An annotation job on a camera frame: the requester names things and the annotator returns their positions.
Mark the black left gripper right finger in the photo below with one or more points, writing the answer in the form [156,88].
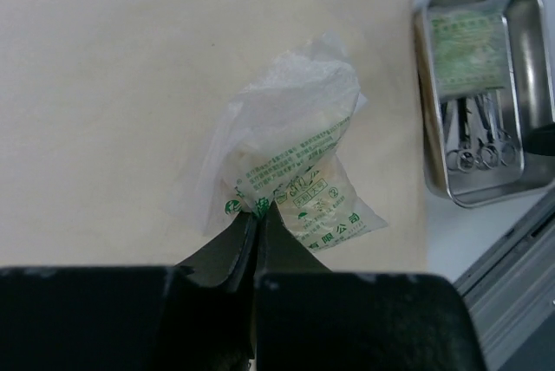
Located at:
[279,251]

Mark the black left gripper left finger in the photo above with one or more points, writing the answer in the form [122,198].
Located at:
[223,262]

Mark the green gauze packet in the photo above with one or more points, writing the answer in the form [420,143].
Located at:
[276,146]
[469,47]

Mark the steel scissors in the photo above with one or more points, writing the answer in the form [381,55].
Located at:
[487,151]
[466,159]
[448,110]

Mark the steel needle holder forceps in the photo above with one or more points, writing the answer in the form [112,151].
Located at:
[504,141]

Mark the steel instrument tray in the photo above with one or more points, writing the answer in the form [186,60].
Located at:
[527,102]

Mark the beige cloth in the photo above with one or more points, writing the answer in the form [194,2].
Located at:
[104,101]

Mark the aluminium rail frame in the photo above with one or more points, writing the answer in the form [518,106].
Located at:
[509,292]

